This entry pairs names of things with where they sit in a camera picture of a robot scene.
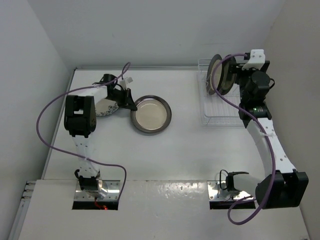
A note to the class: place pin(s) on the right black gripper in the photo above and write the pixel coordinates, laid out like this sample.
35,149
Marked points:
240,71

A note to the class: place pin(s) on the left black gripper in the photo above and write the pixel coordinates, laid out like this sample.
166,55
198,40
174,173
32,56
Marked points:
127,101

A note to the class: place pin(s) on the blue floral plate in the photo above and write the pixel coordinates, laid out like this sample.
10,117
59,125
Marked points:
105,107

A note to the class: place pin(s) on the striped dark rim plate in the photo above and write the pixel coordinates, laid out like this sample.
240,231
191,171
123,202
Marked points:
228,79

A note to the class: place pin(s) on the silver rim plate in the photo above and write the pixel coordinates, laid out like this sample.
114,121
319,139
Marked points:
214,79
152,115

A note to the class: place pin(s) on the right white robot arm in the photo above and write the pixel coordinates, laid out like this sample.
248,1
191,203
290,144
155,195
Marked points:
283,185

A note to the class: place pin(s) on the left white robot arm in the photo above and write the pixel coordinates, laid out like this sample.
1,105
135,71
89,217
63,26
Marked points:
80,120

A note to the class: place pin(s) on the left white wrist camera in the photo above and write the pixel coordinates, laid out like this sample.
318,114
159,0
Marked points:
125,82

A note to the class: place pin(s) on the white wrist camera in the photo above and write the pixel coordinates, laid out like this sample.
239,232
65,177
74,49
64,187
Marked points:
256,60
125,82

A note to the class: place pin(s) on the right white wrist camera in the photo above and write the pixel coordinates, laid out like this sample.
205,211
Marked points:
256,60

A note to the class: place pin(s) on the white wire dish rack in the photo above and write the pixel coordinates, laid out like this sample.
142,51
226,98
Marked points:
214,112

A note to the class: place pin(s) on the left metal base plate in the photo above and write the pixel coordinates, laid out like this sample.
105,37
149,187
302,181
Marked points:
107,191

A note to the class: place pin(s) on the metal base plate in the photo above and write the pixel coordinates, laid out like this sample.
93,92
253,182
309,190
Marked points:
107,191
217,194

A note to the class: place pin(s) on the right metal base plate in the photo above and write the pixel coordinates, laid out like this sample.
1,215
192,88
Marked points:
217,194

